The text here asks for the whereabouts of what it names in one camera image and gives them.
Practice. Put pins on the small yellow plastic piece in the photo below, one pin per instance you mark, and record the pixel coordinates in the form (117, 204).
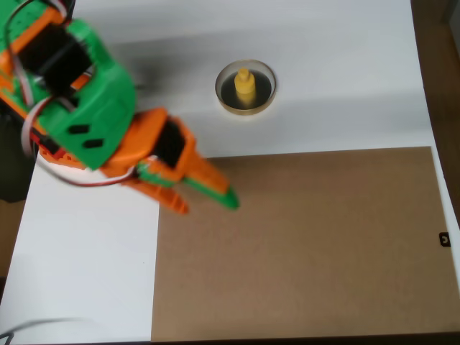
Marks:
(245, 88)

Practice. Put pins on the orange studded robot base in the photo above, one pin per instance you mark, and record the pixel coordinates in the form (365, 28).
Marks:
(59, 158)

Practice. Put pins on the round dish with dark bottom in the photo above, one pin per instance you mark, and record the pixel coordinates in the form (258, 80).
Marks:
(228, 95)

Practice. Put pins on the brown fibreboard sheet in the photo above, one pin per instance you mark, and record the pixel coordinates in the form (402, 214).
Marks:
(323, 233)

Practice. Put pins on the small black tag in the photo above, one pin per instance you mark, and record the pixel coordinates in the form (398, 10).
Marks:
(444, 239)

